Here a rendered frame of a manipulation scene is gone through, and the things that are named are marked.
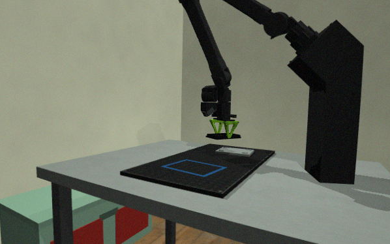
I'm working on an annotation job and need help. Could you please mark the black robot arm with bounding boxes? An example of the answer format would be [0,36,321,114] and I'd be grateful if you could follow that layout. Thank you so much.
[179,0,320,117]

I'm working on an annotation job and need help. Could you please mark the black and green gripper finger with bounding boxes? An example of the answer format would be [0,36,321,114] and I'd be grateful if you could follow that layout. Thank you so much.
[224,121,239,138]
[209,119,224,133]

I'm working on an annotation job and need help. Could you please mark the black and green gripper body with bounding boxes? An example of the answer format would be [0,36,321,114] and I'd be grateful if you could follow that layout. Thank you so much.
[212,102,237,121]

